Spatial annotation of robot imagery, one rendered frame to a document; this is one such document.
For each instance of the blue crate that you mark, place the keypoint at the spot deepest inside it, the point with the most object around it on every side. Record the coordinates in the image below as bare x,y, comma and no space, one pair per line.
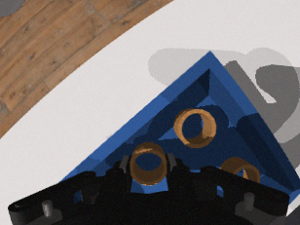
240,130

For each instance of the bronze bushing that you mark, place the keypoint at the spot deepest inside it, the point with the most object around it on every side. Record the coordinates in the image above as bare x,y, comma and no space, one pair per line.
207,134
235,164
148,177

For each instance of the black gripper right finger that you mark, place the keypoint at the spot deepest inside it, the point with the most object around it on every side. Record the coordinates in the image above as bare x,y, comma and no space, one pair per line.
258,203

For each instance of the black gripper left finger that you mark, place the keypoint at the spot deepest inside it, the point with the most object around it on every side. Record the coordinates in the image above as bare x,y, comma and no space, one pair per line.
56,202

